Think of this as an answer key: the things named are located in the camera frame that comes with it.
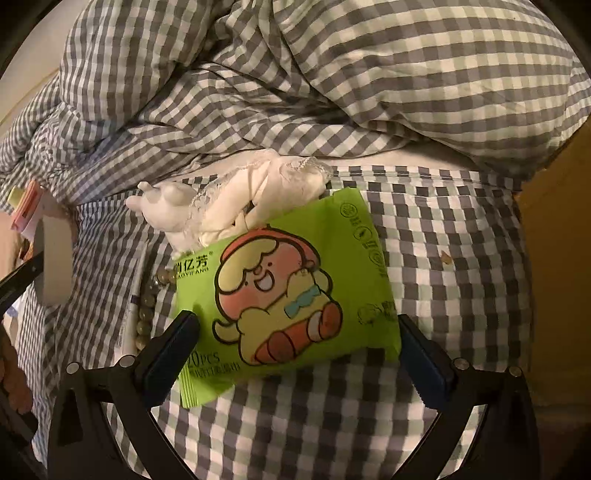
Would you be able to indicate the green wet wipes pack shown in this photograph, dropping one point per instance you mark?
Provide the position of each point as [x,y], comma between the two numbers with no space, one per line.
[286,277]

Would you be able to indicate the white lace cloth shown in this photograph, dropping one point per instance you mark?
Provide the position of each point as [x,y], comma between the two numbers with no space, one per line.
[240,194]

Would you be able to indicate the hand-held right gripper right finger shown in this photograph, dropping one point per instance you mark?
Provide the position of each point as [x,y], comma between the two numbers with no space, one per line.
[422,364]

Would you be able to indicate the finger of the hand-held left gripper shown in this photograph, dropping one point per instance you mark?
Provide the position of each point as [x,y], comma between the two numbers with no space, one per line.
[18,279]

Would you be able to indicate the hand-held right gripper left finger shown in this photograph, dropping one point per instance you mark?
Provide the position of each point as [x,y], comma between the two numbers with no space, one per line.
[171,355]

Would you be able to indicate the pink drinking bottle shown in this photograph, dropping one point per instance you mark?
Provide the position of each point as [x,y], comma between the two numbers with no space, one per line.
[57,258]

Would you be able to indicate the small brown crumb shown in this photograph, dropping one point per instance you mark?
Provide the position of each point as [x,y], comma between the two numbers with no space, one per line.
[446,257]

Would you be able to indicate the grey checked bed sheet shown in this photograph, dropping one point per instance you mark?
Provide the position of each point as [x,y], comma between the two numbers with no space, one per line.
[461,277]

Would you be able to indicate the grey checked duvet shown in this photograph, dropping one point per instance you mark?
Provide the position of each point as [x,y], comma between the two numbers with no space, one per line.
[323,69]

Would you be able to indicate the person's left hand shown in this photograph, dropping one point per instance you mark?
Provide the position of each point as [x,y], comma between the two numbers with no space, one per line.
[11,369]

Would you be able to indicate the cardboard box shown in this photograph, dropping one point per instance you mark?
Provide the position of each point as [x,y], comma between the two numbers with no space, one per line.
[554,277]

